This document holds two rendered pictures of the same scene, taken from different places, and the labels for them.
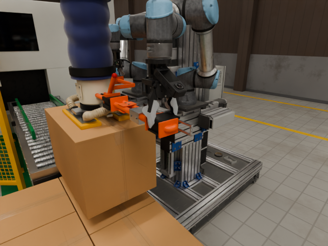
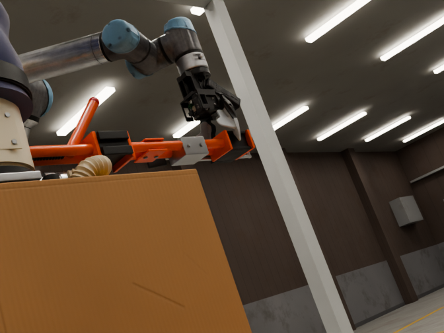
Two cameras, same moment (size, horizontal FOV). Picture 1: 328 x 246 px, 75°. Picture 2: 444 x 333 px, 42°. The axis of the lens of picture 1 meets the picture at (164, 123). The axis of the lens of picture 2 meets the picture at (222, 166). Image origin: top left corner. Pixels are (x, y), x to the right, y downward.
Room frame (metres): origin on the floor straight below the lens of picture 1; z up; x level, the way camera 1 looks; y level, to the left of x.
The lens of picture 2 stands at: (0.87, 1.34, 0.75)
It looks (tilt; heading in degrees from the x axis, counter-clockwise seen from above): 15 degrees up; 262
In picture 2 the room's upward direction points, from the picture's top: 20 degrees counter-clockwise
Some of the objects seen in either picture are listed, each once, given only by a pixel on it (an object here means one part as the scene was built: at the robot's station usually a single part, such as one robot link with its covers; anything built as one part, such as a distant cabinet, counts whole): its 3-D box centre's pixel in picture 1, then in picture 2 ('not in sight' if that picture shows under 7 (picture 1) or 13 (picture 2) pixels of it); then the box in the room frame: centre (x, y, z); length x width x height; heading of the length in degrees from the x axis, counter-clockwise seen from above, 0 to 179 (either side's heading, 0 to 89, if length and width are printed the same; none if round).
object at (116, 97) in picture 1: (115, 101); (104, 152); (0.93, 0.22, 1.17); 0.10 x 0.08 x 0.06; 127
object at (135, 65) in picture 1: (138, 70); not in sight; (1.75, 0.20, 1.20); 0.13 x 0.12 x 0.14; 90
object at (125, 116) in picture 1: (113, 107); not in sight; (1.19, 0.29, 1.06); 0.34 x 0.10 x 0.05; 37
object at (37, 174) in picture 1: (84, 160); not in sight; (1.42, 0.60, 0.58); 0.70 x 0.03 x 0.06; 128
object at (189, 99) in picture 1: (185, 95); not in sight; (1.39, -0.14, 1.09); 0.15 x 0.15 x 0.10
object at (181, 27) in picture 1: (166, 25); (146, 57); (0.77, -0.01, 1.46); 0.11 x 0.11 x 0.08; 67
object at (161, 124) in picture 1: (161, 124); (230, 145); (0.65, 0.01, 1.16); 0.08 x 0.07 x 0.05; 37
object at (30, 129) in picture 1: (19, 114); not in sight; (2.47, 1.75, 0.60); 1.60 x 0.11 x 0.09; 38
